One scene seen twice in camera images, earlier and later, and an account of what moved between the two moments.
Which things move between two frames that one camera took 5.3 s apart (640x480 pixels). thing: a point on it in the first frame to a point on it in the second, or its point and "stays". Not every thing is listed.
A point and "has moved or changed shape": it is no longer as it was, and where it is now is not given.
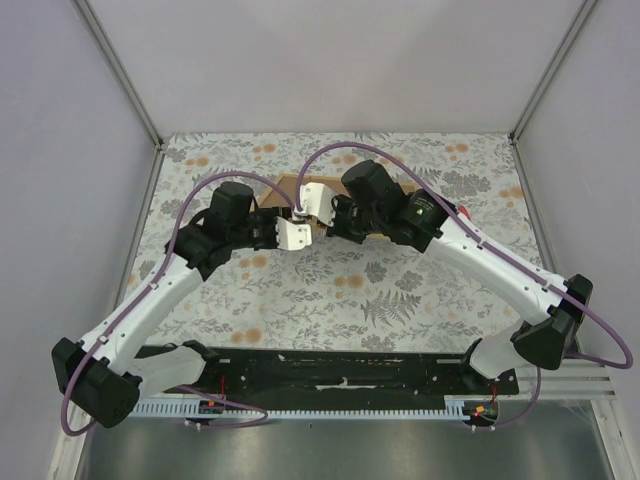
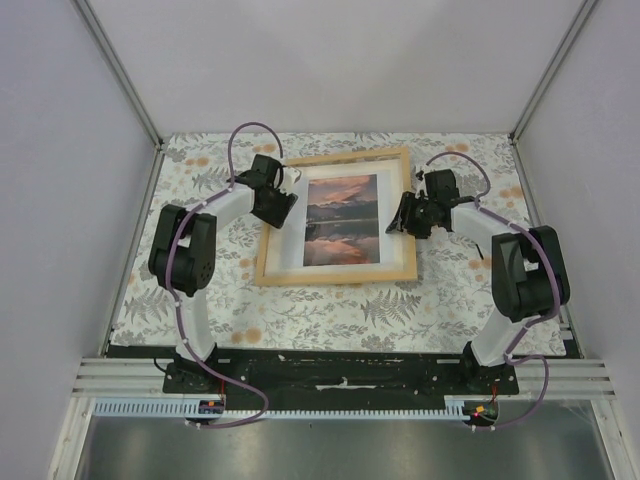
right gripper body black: x=351 y=223 to x=422 y=219
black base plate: x=335 y=372 stays
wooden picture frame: x=310 y=197 has moved or changed shape
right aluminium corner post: x=537 y=94 stays
